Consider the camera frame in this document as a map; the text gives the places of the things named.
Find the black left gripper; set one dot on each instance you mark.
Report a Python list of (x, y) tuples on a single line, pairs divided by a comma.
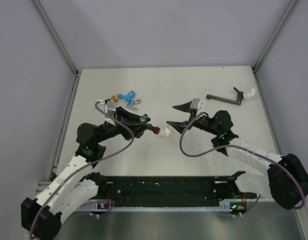
[(123, 115)]

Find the grey long-spout faucet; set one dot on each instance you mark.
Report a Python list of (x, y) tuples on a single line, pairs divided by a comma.
[(238, 101)]

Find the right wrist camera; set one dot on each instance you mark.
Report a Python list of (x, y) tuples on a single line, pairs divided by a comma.
[(196, 104)]

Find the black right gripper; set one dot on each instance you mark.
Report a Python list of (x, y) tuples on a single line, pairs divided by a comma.
[(178, 125)]

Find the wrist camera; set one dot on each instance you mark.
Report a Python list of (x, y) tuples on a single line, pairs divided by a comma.
[(108, 107), (196, 104)]

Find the aluminium corner frame post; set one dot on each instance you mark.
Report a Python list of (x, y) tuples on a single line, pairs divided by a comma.
[(54, 35), (287, 14)]

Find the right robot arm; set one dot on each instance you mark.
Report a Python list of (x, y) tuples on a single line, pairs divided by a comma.
[(282, 176)]

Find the blue water faucet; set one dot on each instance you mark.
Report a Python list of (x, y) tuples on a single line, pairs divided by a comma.
[(127, 97)]

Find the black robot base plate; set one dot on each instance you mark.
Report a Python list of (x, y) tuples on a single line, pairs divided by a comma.
[(168, 191)]

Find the white elbow pipe fitting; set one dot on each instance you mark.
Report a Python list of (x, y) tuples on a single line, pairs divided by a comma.
[(164, 132)]

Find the white elbow fitting on faucet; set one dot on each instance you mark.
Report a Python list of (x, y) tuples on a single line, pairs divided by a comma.
[(250, 94)]

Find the yellow water faucet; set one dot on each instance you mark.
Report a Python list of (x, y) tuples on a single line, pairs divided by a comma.
[(114, 98)]

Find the aluminium corner frame post left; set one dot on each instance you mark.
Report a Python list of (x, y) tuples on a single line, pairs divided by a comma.
[(54, 35)]

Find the aluminium corner frame post right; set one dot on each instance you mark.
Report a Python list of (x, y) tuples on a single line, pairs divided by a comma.
[(287, 14)]

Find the grey slotted cable duct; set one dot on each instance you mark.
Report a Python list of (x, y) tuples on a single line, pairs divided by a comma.
[(223, 206)]

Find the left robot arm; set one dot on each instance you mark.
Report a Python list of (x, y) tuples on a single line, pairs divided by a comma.
[(44, 215)]

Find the brown water faucet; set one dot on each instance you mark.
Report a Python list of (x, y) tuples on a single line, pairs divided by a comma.
[(156, 130)]

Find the chrome water faucet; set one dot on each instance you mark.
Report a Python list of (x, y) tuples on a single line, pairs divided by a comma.
[(132, 105)]

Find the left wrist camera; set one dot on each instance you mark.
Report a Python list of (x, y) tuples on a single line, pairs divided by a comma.
[(108, 107)]

